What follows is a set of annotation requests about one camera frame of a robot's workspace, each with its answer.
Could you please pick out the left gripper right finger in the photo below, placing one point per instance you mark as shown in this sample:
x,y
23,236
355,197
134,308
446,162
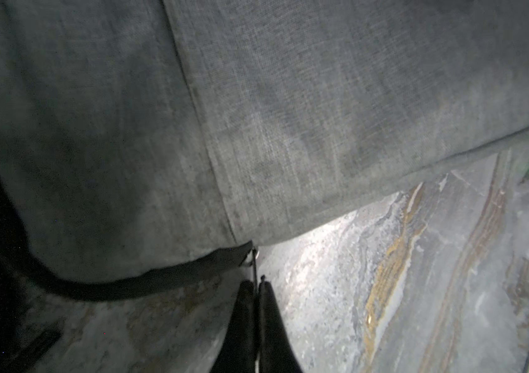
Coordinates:
x,y
275,351

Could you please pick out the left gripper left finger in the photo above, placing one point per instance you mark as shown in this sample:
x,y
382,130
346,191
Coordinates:
x,y
240,346

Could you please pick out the grey zippered laptop bag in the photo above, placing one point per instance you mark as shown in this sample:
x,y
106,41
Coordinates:
x,y
145,145

